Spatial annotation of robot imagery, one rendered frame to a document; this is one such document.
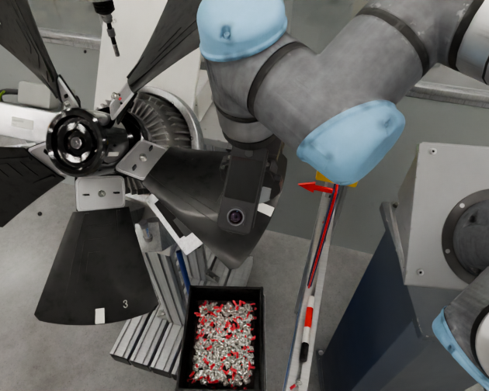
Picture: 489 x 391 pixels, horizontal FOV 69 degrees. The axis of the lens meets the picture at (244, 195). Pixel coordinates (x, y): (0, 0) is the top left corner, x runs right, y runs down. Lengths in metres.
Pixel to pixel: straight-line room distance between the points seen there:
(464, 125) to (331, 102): 1.16
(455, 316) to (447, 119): 0.90
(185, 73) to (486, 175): 0.66
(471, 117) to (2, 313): 2.10
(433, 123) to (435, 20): 1.09
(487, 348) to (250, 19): 0.46
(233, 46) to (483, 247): 0.55
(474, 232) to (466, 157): 0.14
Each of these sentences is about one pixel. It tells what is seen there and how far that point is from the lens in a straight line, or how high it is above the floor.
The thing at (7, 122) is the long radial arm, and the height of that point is 1.11.
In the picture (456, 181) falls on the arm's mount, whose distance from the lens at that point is 0.77.
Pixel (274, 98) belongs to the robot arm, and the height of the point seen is 1.46.
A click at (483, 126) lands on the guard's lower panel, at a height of 0.89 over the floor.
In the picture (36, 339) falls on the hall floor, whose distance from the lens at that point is 1.95.
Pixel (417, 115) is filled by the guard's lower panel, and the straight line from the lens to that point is 1.37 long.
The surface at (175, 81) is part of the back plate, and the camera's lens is 0.91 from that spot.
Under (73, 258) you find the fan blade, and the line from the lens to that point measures 0.75.
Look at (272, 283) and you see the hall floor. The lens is 1.84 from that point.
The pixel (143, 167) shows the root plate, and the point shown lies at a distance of 0.67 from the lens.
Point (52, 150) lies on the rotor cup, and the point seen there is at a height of 1.21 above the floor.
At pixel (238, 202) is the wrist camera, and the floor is 1.28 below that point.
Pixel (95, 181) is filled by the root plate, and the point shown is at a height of 1.13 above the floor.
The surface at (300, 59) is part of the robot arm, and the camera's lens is 0.30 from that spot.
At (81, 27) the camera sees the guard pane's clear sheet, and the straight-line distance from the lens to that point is 1.61.
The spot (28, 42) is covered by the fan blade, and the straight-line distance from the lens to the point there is 0.81.
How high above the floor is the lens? 1.62
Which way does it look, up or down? 48 degrees down
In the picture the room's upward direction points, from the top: straight up
